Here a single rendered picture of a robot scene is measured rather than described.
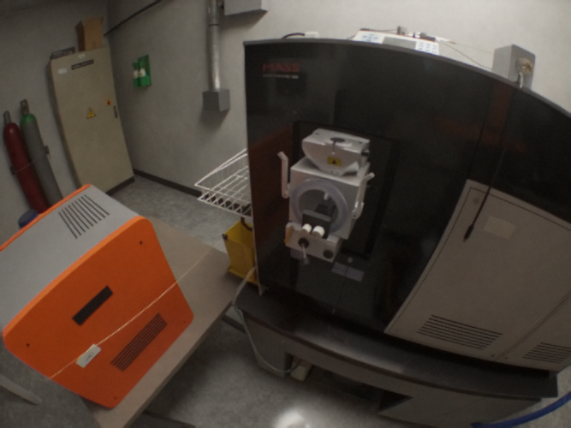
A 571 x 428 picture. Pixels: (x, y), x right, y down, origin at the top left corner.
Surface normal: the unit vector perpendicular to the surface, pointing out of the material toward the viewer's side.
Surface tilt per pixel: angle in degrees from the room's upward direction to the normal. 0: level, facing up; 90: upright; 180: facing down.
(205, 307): 0
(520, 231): 90
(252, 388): 0
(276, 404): 0
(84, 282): 90
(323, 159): 90
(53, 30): 90
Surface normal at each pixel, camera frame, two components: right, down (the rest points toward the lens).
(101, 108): 0.88, 0.29
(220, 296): 0.01, -0.81
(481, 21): -0.47, 0.51
